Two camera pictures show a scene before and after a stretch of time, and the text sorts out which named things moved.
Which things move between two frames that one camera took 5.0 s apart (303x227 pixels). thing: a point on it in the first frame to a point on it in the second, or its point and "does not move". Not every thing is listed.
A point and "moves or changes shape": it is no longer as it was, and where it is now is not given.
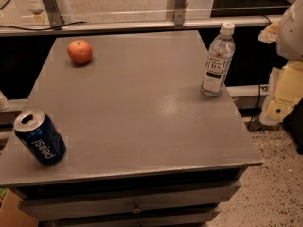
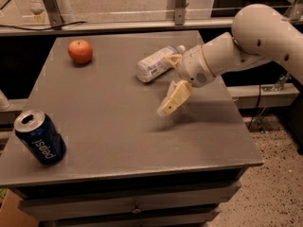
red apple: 80,51 does not move
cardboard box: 10,216 does not move
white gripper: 291,35 to 193,66
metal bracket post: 179,4 does not move
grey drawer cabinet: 144,146 does not move
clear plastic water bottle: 219,61 moves or changes shape
